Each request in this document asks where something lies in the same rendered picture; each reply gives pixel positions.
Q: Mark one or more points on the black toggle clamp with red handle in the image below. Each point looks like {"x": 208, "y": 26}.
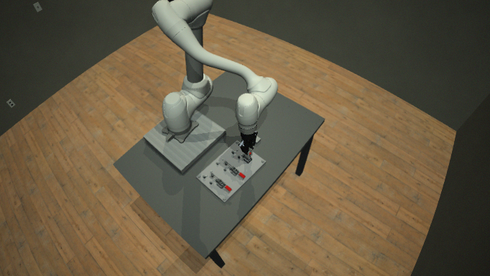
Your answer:
{"x": 248, "y": 160}

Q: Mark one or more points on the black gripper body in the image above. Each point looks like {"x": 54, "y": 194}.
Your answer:
{"x": 245, "y": 137}

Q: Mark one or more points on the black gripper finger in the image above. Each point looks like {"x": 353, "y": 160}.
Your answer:
{"x": 252, "y": 143}
{"x": 245, "y": 148}

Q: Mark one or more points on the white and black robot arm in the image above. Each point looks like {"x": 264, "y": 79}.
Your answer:
{"x": 182, "y": 21}

